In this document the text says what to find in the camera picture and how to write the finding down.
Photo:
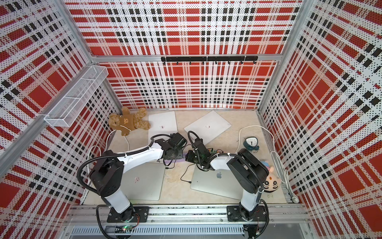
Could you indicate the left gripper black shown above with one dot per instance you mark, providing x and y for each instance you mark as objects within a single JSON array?
[{"x": 180, "y": 156}]

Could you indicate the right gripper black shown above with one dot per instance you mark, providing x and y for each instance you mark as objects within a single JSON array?
[{"x": 189, "y": 159}]

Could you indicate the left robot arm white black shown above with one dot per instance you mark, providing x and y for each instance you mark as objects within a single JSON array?
[{"x": 103, "y": 175}]

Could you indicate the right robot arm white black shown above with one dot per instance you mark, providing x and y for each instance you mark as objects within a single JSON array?
[{"x": 237, "y": 175}]

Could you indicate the white laptop back left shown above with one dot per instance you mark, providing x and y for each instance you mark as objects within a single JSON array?
[{"x": 163, "y": 123}]

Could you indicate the white laptop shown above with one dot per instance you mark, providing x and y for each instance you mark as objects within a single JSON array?
[
  {"x": 209, "y": 127},
  {"x": 163, "y": 123}
]

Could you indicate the white laptop back right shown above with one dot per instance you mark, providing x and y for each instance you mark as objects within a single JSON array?
[{"x": 209, "y": 127}]

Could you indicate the silver laptop front right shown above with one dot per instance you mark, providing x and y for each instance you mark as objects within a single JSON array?
[{"x": 219, "y": 182}]

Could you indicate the silver laptop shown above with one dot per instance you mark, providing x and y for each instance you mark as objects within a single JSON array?
[
  {"x": 143, "y": 182},
  {"x": 219, "y": 182}
]

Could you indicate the silver laptop front left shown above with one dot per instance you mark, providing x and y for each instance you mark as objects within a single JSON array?
[{"x": 143, "y": 182}]

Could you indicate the orange power strip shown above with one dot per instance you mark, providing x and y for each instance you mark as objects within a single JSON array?
[{"x": 213, "y": 151}]

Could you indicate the purple power strip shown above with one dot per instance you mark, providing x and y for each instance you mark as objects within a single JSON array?
[{"x": 184, "y": 158}]

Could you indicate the brown teddy bear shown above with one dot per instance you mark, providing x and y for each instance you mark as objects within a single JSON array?
[{"x": 128, "y": 122}]

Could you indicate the plush doll striped hat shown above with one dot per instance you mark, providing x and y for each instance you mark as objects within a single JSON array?
[{"x": 273, "y": 182}]

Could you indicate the black hook rail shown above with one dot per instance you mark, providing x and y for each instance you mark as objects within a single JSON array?
[{"x": 210, "y": 59}]

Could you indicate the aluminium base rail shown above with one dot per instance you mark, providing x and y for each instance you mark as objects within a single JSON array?
[{"x": 203, "y": 221}]

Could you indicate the white wire mesh basket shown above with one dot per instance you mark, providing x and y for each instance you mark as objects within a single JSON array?
[{"x": 66, "y": 111}]

